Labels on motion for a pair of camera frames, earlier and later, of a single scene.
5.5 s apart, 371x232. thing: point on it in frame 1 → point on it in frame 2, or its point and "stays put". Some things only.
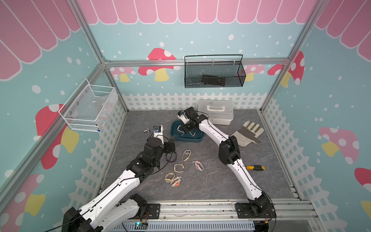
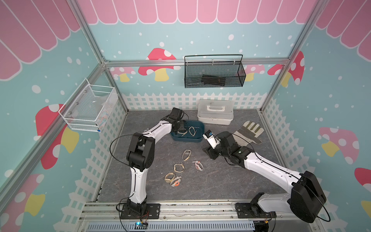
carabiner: x=198 y=165 stays put
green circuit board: x=140 y=225 stays put
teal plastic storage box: x=195 y=135 stays put
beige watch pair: x=192 y=135 stays put
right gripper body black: x=187 y=127 → x=214 y=153
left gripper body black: x=167 y=148 → x=180 y=125
